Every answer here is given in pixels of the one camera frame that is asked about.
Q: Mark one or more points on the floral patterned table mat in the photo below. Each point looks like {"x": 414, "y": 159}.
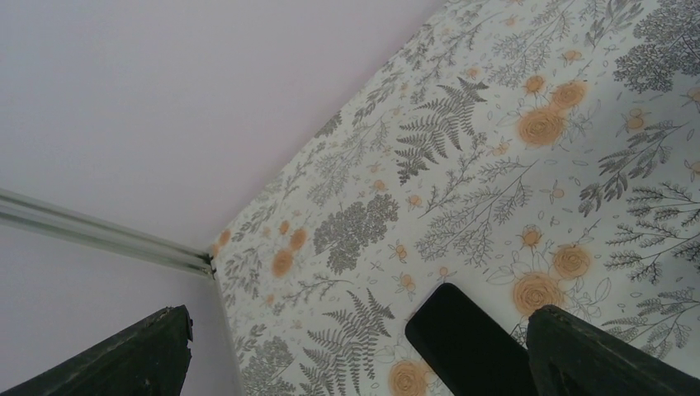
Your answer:
{"x": 528, "y": 152}

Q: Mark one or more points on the left aluminium frame post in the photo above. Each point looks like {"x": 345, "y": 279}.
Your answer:
{"x": 37, "y": 216}

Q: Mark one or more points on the black bare phone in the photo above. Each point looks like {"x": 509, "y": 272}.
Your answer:
{"x": 469, "y": 352}

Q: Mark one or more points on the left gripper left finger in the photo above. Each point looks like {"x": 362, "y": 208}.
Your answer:
{"x": 150, "y": 357}

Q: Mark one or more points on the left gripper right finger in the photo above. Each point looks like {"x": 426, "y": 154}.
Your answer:
{"x": 568, "y": 356}

